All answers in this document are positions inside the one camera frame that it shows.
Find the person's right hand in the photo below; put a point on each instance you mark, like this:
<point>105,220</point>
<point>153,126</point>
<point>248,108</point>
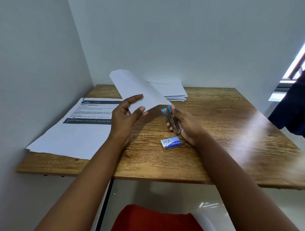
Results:
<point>188,128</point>

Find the person's left hand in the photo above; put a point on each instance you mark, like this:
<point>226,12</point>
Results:
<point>120,121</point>

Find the person's right thumb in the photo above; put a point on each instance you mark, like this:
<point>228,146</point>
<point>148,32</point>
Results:
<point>174,111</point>

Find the person's left thumb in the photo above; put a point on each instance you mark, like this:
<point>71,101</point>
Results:
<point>139,112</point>

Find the blue metal stapler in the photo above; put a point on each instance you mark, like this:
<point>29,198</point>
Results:
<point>172,121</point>

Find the white paper sheets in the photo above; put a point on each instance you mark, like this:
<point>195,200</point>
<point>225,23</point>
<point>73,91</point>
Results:
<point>135,89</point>

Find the person's right forearm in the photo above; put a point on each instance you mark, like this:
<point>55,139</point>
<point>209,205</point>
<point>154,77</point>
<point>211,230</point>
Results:
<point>236,190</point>

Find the person's left forearm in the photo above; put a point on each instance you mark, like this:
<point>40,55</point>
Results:
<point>88,188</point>

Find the stack of blank white papers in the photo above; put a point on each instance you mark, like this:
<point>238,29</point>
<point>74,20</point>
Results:
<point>172,91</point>

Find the blue staple box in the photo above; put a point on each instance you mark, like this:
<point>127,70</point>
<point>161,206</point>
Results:
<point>171,143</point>

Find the stack of printed papers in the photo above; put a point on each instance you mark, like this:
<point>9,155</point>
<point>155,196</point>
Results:
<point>76,133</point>

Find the black table leg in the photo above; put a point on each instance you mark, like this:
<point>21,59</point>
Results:
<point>106,204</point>

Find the red garment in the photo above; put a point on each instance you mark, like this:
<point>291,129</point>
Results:
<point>152,219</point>

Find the dark navy cloth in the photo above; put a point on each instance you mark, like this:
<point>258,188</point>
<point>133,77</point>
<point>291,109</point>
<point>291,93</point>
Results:
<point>292,109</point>

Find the window frame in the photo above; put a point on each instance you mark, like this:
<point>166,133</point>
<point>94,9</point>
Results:
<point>289,76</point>

